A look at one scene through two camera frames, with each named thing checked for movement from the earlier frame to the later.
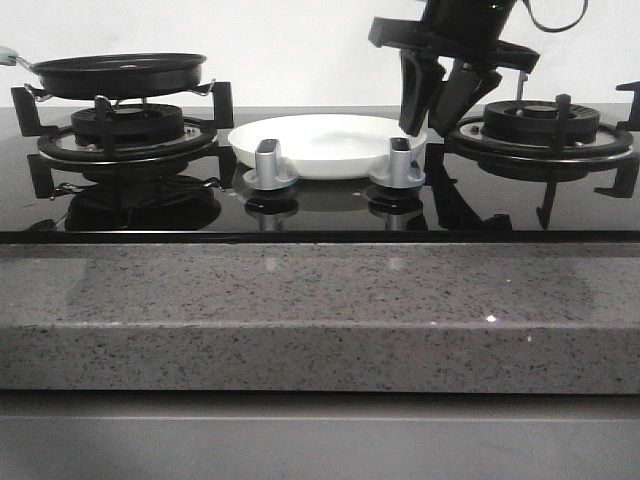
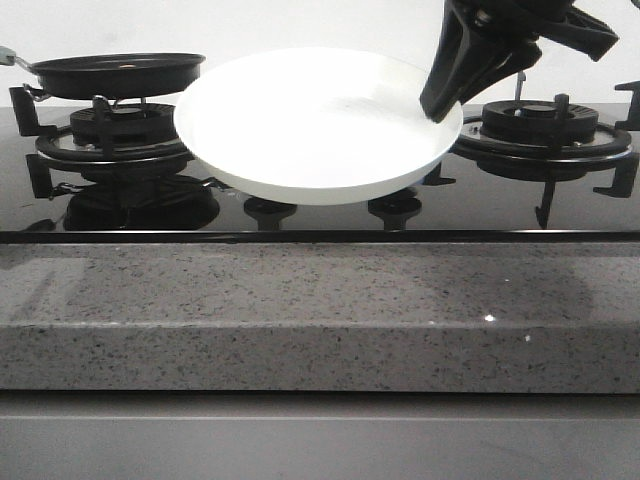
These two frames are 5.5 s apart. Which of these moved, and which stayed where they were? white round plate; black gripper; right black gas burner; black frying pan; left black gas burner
Moved: white round plate; black gripper
Stayed: black frying pan; left black gas burner; right black gas burner
